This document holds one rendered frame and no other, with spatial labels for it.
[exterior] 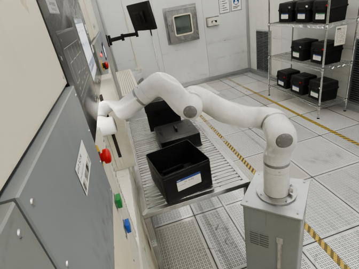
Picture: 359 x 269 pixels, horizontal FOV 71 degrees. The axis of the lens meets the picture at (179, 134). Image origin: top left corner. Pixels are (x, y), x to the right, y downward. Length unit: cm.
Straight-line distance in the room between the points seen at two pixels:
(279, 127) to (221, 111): 23
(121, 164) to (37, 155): 124
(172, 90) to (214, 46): 487
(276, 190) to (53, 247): 113
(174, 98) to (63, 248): 80
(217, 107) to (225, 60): 495
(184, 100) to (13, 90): 75
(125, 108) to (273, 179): 74
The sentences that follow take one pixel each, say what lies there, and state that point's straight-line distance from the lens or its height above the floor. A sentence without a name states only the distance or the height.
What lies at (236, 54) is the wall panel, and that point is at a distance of 610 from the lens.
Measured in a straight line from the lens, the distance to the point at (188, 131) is 179.
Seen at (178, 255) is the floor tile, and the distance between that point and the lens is 211.
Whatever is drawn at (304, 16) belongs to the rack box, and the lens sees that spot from 400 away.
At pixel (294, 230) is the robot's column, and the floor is 67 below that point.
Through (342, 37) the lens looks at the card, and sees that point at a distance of 374.
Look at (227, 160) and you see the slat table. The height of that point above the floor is 76.
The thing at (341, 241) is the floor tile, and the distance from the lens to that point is 226.
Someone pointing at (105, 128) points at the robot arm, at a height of 122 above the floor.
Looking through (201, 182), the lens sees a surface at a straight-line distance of 138.
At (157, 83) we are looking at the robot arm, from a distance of 104.
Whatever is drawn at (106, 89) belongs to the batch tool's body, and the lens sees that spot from 134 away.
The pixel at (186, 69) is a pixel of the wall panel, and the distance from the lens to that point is 571.
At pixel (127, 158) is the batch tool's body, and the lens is 149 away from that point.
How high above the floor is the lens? 166
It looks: 27 degrees down
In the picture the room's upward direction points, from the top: 11 degrees counter-clockwise
